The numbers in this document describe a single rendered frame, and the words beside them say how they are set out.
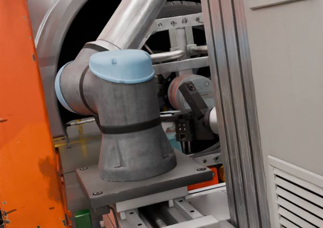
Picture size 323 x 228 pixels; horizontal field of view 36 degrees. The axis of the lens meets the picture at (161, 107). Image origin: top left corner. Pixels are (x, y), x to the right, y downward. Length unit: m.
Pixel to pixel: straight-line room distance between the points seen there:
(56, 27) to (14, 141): 0.63
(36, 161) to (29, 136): 0.07
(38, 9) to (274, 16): 1.44
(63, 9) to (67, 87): 0.88
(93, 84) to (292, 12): 0.51
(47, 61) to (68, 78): 0.85
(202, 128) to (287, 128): 0.87
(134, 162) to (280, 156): 0.38
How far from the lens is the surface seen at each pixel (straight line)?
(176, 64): 1.50
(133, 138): 0.89
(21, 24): 1.35
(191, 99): 1.39
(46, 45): 1.87
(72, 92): 1.00
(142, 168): 0.89
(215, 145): 1.87
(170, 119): 1.40
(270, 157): 0.59
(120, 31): 1.06
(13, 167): 1.39
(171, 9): 1.79
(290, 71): 0.52
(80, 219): 1.26
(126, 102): 0.88
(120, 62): 0.88
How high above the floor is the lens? 1.07
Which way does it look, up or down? 8 degrees down
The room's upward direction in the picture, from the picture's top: 9 degrees counter-clockwise
